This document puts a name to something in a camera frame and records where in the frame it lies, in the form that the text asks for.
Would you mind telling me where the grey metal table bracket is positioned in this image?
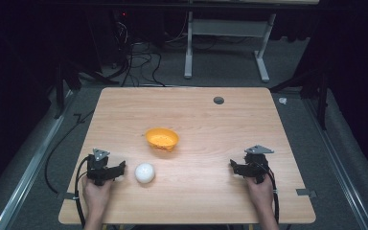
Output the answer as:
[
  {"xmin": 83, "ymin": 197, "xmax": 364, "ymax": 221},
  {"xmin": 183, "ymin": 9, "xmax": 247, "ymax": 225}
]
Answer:
[
  {"xmin": 295, "ymin": 188, "xmax": 318, "ymax": 199},
  {"xmin": 57, "ymin": 191, "xmax": 78, "ymax": 201}
]

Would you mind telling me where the black floor cable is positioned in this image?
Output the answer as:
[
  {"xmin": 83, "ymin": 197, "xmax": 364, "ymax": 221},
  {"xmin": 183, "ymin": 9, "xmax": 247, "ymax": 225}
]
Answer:
[{"xmin": 43, "ymin": 108, "xmax": 96, "ymax": 195}]

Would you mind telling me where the black metal stand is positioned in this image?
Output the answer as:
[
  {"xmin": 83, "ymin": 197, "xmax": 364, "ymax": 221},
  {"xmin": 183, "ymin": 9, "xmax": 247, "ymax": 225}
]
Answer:
[
  {"xmin": 53, "ymin": 58, "xmax": 121, "ymax": 120},
  {"xmin": 268, "ymin": 62, "xmax": 331, "ymax": 130}
]

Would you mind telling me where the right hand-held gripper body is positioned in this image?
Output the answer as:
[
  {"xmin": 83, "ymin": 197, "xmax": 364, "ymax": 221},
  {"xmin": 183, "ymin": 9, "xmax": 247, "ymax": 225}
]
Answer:
[{"xmin": 242, "ymin": 145, "xmax": 275, "ymax": 185}]

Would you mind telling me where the person's right hand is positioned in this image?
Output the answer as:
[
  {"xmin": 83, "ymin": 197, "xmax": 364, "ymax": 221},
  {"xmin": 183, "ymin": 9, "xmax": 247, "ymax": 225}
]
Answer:
[{"xmin": 244, "ymin": 174, "xmax": 275, "ymax": 209}]

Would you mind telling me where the orange bowl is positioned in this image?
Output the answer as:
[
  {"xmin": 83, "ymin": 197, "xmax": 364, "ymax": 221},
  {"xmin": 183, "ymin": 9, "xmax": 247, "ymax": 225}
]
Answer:
[{"xmin": 145, "ymin": 126, "xmax": 180, "ymax": 152}]

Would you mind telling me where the person's left hand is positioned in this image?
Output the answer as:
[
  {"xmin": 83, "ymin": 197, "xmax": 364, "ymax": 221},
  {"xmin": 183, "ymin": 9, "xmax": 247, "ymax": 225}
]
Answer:
[{"xmin": 81, "ymin": 174, "xmax": 115, "ymax": 209}]

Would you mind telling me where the white ball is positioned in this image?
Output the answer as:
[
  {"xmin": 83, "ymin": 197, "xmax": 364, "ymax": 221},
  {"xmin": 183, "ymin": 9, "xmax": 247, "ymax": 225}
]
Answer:
[{"xmin": 134, "ymin": 162, "xmax": 156, "ymax": 185}]

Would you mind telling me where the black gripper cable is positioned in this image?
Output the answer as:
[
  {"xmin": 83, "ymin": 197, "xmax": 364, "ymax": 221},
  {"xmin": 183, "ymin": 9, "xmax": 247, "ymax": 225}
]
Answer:
[
  {"xmin": 262, "ymin": 164, "xmax": 281, "ymax": 224},
  {"xmin": 74, "ymin": 155, "xmax": 91, "ymax": 228}
]

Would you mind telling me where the aluminium floor rail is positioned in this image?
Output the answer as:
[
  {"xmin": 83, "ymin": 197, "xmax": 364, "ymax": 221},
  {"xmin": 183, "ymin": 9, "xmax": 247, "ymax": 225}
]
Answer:
[
  {"xmin": 301, "ymin": 95, "xmax": 368, "ymax": 230},
  {"xmin": 0, "ymin": 89, "xmax": 78, "ymax": 230}
]

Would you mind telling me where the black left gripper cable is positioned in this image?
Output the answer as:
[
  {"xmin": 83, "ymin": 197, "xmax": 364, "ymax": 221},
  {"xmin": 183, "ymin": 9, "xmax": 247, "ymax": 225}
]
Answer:
[{"xmin": 74, "ymin": 155, "xmax": 91, "ymax": 228}]

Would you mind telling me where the bundle of black cables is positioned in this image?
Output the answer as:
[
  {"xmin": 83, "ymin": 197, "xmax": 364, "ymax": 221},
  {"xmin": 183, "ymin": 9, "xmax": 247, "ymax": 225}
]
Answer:
[{"xmin": 109, "ymin": 18, "xmax": 167, "ymax": 88}]

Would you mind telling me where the white metal desk frame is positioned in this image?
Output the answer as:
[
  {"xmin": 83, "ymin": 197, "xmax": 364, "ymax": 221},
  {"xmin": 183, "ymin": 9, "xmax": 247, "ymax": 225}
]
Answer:
[{"xmin": 183, "ymin": 11, "xmax": 278, "ymax": 84}]

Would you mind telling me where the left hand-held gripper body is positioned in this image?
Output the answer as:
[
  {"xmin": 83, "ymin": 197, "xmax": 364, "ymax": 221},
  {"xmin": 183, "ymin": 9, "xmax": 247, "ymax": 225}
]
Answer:
[{"xmin": 86, "ymin": 148, "xmax": 116, "ymax": 187}]

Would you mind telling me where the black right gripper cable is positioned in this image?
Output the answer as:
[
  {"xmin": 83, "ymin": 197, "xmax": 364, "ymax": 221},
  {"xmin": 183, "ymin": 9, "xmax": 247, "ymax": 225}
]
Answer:
[{"xmin": 262, "ymin": 164, "xmax": 281, "ymax": 224}]

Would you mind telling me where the dark computer tower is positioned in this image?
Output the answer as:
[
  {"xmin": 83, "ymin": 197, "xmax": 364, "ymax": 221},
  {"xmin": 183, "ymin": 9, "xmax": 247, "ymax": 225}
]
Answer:
[{"xmin": 85, "ymin": 8, "xmax": 132, "ymax": 74}]

